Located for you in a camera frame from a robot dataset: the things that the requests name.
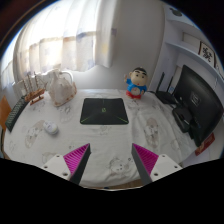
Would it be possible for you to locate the cartoon boy figurine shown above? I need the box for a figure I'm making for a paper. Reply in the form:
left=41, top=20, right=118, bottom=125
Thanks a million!
left=124, top=67, right=148, bottom=99

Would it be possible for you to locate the black box device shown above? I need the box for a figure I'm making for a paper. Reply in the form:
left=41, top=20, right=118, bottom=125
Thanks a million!
left=172, top=107, right=193, bottom=133

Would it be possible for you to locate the black wifi router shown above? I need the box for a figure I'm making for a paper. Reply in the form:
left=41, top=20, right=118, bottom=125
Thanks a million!
left=155, top=73, right=176, bottom=104

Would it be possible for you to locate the white sheer curtain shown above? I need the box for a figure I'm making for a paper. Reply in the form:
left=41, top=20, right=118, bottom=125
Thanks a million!
left=0, top=0, right=119, bottom=88

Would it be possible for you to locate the black monitor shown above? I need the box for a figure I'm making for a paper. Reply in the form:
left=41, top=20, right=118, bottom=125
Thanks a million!
left=174, top=65, right=223, bottom=146

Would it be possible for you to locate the white patterned tablecloth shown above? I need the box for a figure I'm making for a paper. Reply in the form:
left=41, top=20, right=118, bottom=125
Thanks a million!
left=4, top=89, right=196, bottom=187

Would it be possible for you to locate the black green mouse pad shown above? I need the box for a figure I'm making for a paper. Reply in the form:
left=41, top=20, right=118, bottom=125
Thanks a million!
left=80, top=98, right=129, bottom=125

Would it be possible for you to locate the white computer mouse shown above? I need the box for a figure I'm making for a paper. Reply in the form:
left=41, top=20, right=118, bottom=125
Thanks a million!
left=43, top=121, right=58, bottom=135

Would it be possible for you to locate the wooden model ship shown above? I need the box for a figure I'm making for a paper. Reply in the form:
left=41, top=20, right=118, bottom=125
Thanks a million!
left=22, top=74, right=46, bottom=105

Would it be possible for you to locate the framed calligraphy picture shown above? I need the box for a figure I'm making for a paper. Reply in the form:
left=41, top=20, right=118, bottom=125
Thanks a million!
left=199, top=42, right=215, bottom=66

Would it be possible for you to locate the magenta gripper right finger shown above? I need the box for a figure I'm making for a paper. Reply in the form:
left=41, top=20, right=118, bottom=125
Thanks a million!
left=132, top=144, right=182, bottom=185

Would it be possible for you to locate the red booklet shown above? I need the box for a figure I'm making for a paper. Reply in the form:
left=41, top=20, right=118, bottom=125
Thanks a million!
left=195, top=133, right=215, bottom=156

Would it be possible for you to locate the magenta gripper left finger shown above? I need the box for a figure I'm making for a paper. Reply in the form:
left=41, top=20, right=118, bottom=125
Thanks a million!
left=42, top=144, right=91, bottom=185

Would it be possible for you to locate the wooden chair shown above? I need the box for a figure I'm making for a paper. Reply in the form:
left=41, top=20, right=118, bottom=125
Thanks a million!
left=0, top=96, right=11, bottom=159

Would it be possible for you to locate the black keyboard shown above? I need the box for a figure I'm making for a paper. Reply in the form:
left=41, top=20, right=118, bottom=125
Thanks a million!
left=5, top=96, right=27, bottom=131

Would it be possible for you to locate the white wall shelf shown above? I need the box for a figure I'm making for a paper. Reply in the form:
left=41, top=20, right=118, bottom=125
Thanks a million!
left=164, top=3, right=224, bottom=88

